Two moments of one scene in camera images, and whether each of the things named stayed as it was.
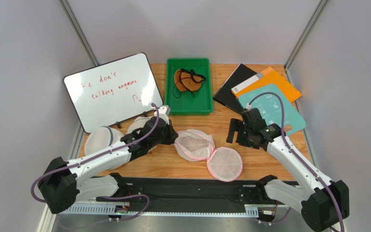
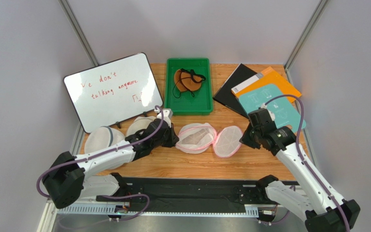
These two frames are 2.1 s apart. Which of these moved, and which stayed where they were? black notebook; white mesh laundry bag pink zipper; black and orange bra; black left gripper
Moved: white mesh laundry bag pink zipper
Stayed: black left gripper; black and orange bra; black notebook
